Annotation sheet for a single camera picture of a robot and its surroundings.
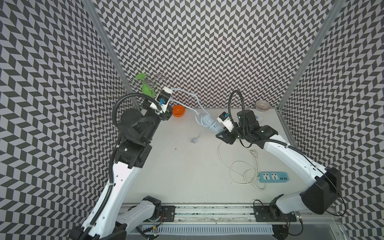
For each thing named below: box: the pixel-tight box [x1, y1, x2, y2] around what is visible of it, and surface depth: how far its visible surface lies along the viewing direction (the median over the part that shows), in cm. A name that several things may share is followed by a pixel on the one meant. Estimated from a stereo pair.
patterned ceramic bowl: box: [255, 100, 271, 112], surface depth 118 cm
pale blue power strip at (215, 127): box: [202, 114, 228, 135], surface depth 75 cm
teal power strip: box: [258, 171, 290, 183], surface depth 84 cm
